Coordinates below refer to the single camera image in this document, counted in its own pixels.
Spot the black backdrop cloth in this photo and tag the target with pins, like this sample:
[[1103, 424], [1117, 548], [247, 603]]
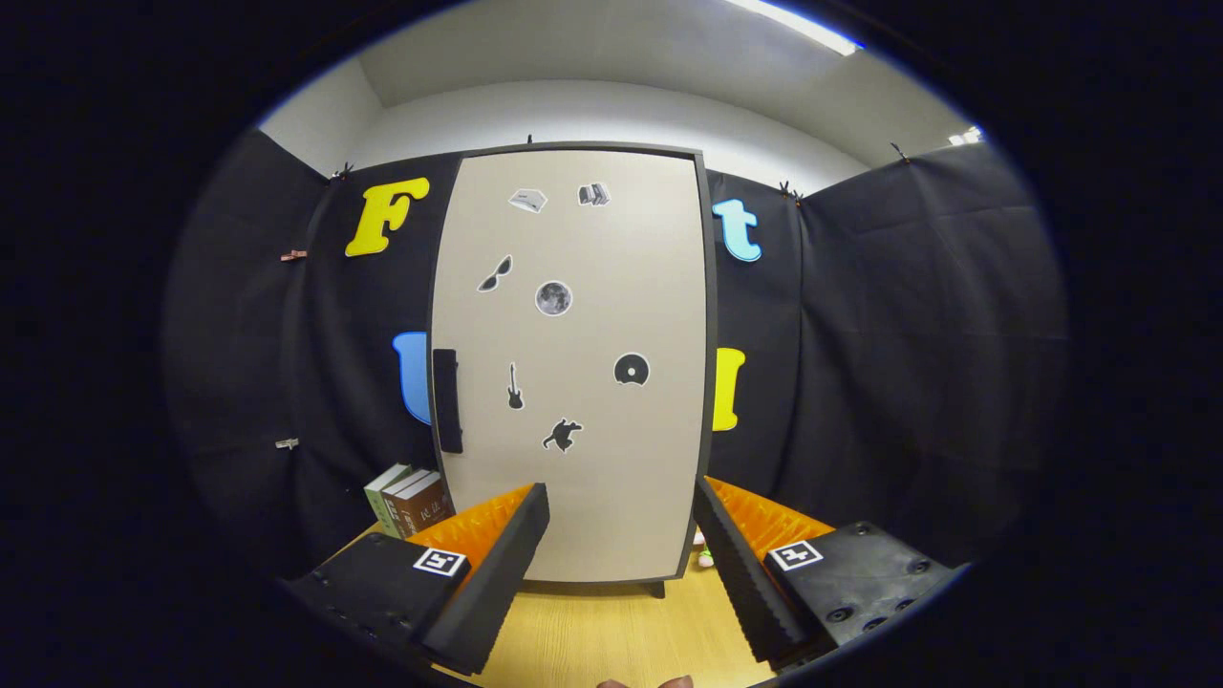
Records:
[[908, 363]]

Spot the small pink green toy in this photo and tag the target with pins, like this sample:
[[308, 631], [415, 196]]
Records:
[[704, 556]]

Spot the beige cabinet door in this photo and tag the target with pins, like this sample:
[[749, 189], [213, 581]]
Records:
[[611, 478]]

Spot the dark grey cabinet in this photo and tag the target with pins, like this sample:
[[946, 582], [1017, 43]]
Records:
[[712, 287]]

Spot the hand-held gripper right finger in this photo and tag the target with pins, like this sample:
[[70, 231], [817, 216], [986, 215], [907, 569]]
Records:
[[736, 583]]

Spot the long ceiling light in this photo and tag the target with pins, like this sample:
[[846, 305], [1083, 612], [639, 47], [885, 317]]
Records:
[[803, 27]]

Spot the small ceiling light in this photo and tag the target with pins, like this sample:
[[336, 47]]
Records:
[[965, 136]]

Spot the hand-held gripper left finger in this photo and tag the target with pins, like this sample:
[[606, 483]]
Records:
[[497, 592]]

